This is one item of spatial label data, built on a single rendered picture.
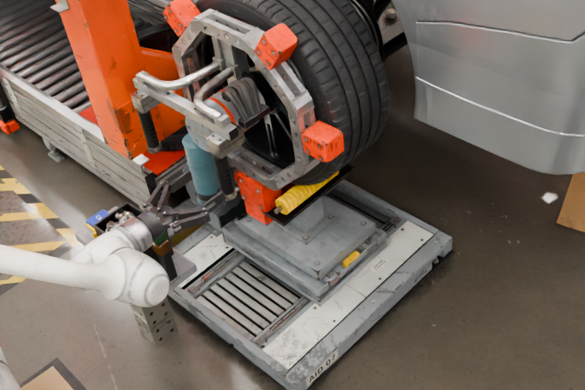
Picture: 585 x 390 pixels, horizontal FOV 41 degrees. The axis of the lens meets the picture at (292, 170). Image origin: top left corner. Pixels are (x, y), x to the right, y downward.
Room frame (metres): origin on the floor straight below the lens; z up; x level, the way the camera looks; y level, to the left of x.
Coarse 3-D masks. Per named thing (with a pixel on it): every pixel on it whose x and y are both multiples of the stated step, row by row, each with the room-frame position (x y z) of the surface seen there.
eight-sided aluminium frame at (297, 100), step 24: (192, 24) 1.98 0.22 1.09; (216, 24) 1.92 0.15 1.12; (240, 24) 1.90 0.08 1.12; (192, 48) 2.09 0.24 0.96; (240, 48) 1.83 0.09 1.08; (192, 72) 2.11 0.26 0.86; (264, 72) 1.77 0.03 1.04; (288, 72) 1.77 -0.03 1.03; (192, 96) 2.07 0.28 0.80; (288, 96) 1.71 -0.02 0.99; (312, 120) 1.72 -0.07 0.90; (240, 168) 1.92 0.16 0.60; (264, 168) 1.91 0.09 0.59; (288, 168) 1.74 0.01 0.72; (312, 168) 1.70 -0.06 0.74
